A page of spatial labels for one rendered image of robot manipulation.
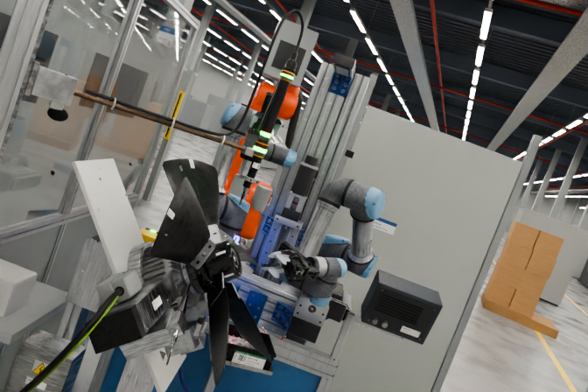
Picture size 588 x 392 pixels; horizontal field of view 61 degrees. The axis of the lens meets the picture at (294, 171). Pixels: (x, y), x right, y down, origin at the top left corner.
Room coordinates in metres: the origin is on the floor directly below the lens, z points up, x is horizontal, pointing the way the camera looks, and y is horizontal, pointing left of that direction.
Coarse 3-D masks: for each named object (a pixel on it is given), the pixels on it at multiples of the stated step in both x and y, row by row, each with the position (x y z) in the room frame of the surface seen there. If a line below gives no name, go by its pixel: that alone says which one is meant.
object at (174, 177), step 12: (168, 168) 1.54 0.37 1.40; (192, 168) 1.61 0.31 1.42; (204, 168) 1.65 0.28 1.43; (168, 180) 1.53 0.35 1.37; (180, 180) 1.56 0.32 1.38; (192, 180) 1.59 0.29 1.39; (204, 180) 1.62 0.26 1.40; (216, 180) 1.67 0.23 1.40; (204, 192) 1.59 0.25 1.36; (216, 192) 1.63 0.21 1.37; (204, 204) 1.57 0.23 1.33; (216, 204) 1.61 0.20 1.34; (216, 216) 1.58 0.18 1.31
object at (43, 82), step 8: (32, 72) 1.21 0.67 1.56; (40, 72) 1.21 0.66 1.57; (48, 72) 1.21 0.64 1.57; (56, 72) 1.24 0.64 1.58; (32, 80) 1.21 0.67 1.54; (40, 80) 1.21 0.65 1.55; (48, 80) 1.22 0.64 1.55; (56, 80) 1.23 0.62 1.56; (64, 80) 1.24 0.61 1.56; (72, 80) 1.24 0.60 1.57; (32, 88) 1.20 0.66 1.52; (40, 88) 1.21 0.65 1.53; (48, 88) 1.22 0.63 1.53; (56, 88) 1.23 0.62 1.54; (64, 88) 1.24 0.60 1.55; (72, 88) 1.25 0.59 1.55; (40, 96) 1.21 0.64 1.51; (48, 96) 1.22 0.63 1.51; (56, 96) 1.23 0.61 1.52; (64, 96) 1.24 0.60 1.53; (72, 96) 1.25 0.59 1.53; (64, 104) 1.25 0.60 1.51
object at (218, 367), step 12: (216, 300) 1.40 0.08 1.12; (216, 312) 1.37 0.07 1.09; (228, 312) 1.25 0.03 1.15; (216, 324) 1.35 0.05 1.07; (228, 324) 1.21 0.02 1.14; (216, 336) 1.33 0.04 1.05; (216, 348) 1.31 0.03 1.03; (216, 360) 1.29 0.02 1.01; (216, 372) 1.28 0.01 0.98; (216, 384) 1.27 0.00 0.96
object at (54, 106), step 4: (52, 104) 1.25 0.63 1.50; (56, 104) 1.26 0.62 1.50; (60, 104) 1.26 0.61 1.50; (52, 108) 1.26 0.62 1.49; (56, 108) 1.26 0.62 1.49; (60, 108) 1.26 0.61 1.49; (48, 112) 1.25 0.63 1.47; (52, 112) 1.25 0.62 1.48; (56, 112) 1.25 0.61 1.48; (60, 112) 1.26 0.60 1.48; (64, 112) 1.27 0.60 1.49; (52, 116) 1.25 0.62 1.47; (56, 116) 1.26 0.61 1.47; (60, 116) 1.26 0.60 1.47; (64, 116) 1.27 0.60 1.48; (56, 120) 1.26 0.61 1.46; (60, 120) 1.27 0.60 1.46; (64, 120) 1.27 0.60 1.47
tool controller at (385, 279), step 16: (384, 272) 1.97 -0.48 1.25; (384, 288) 1.88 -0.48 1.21; (400, 288) 1.89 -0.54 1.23; (416, 288) 1.94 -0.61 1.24; (368, 304) 1.91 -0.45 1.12; (384, 304) 1.90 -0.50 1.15; (400, 304) 1.89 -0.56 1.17; (416, 304) 1.88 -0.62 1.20; (432, 304) 1.88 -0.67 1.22; (368, 320) 1.92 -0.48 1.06; (384, 320) 1.91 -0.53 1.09; (400, 320) 1.90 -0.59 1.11; (416, 320) 1.90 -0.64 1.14; (432, 320) 1.89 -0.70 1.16; (400, 336) 1.93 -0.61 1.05; (416, 336) 1.91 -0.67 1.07
